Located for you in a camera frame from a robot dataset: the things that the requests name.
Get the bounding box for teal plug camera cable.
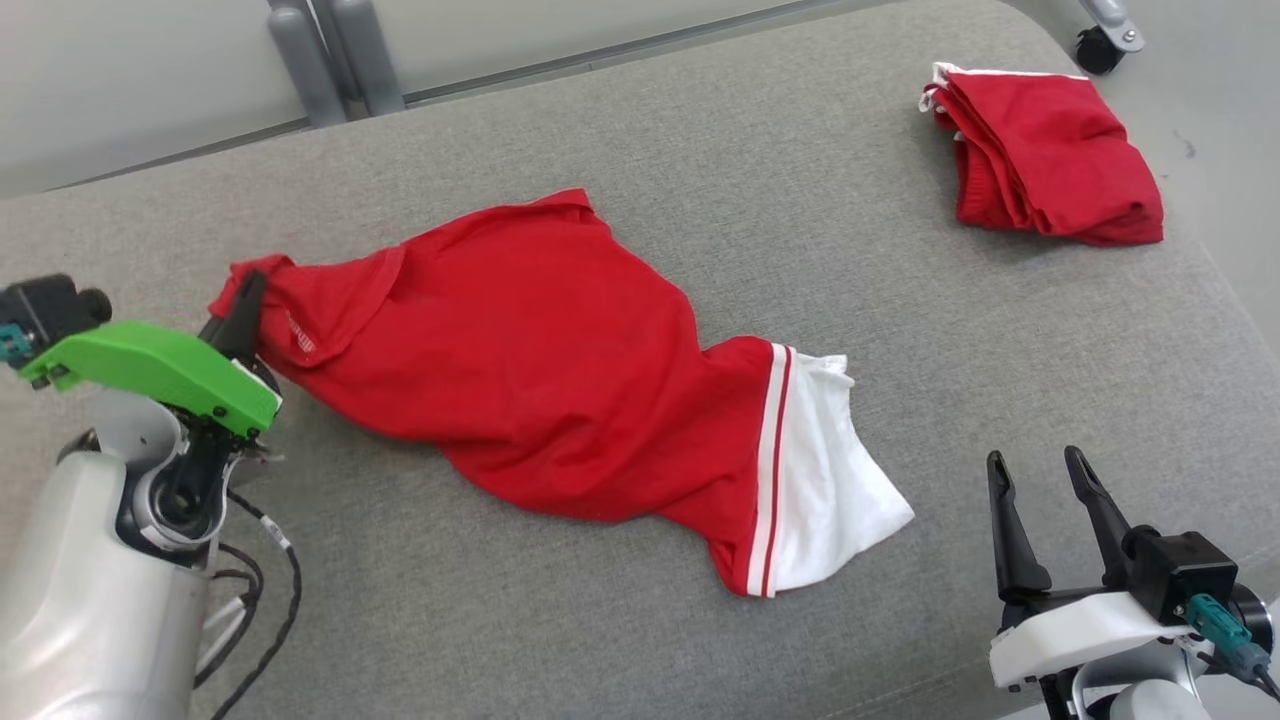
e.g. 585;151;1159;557
1188;593;1280;701

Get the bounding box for red and white basketball jersey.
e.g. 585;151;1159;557
208;188;916;599

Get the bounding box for grey round tube leg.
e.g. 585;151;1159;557
265;0;351;129
325;0;406;116

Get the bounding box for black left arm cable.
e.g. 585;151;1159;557
190;488;303;720

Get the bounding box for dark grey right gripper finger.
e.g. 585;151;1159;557
986;450;1054;604
1063;445;1136;591

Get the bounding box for black caster wheel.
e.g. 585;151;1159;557
1075;0;1146;76

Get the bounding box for red shorts with white trim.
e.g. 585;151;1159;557
918;62;1166;248

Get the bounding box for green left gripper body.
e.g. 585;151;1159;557
20;320;283;439

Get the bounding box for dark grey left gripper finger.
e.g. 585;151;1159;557
200;268;269;367

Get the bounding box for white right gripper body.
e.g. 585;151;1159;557
990;592;1191;691

